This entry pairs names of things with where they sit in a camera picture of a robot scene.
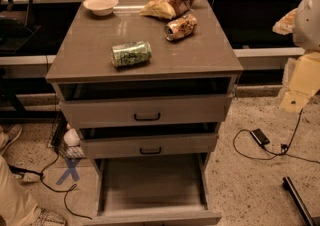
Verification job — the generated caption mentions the green soda can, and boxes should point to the green soda can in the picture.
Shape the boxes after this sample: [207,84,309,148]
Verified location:
[111,41,152,68]

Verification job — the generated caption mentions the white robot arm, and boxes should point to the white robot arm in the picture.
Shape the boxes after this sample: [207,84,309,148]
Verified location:
[272,0,320,112]

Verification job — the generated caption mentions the grey drawer cabinet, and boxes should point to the grey drawer cabinet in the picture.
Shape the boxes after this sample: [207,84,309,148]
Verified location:
[47,0,242,226]

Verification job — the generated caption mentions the middle drawer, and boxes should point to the middle drawer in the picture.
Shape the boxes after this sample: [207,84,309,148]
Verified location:
[80,123,218,159]

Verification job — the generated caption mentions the drawer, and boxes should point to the drawer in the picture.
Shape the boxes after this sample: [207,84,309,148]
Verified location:
[80,123,218,159]
[84,154,222,226]
[60,77,231,129]

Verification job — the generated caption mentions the crushed brown soda can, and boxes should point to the crushed brown soda can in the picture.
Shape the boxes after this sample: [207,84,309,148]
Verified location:
[165,14,197,41]

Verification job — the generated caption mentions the top drawer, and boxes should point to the top drawer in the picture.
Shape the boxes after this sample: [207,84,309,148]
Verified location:
[60,77,231,129]

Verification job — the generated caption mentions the bottom drawer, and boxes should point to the bottom drawer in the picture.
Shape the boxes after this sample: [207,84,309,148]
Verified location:
[84,154,222,226]

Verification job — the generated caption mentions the black power adapter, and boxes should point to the black power adapter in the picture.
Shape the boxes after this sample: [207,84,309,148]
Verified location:
[250,129,270,146]

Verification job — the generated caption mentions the white bowl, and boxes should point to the white bowl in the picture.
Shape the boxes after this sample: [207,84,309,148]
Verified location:
[83,0,119,16]

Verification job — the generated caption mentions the person shoe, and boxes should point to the person shoe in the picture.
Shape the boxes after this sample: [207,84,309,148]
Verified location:
[0,124,23,155]

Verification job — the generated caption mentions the black bar on floor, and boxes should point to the black bar on floor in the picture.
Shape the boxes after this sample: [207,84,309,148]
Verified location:
[282,177,320,226]

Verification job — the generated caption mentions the black chair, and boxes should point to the black chair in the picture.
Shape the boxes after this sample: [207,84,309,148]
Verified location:
[0,0,41,53]

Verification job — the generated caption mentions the person leg beige trousers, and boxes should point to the person leg beige trousers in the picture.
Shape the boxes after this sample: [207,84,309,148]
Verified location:
[0,156,41,226]

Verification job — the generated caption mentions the black adapter cable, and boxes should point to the black adapter cable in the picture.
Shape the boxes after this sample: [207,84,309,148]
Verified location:
[232,108,320,165]

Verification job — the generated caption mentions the black floor cable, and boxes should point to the black floor cable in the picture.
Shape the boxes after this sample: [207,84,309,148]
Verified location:
[8,151,93,221]

